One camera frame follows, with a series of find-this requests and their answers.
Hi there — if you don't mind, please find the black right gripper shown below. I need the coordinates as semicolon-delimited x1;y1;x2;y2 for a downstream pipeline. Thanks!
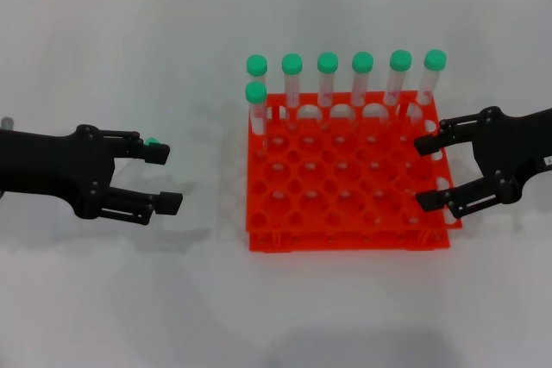
413;106;552;220

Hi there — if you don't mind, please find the clear green-capped test tube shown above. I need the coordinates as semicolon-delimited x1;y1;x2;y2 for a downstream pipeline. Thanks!
351;51;374;128
409;49;448;123
317;52;339;130
244;81;269;158
385;49;412;126
281;53;304;132
114;137;163;188
246;53;269;88

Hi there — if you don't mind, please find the orange plastic test tube rack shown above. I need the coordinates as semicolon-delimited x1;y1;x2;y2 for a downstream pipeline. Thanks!
244;90;465;253

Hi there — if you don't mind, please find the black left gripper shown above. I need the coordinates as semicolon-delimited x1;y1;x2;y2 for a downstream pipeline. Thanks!
0;124;185;228

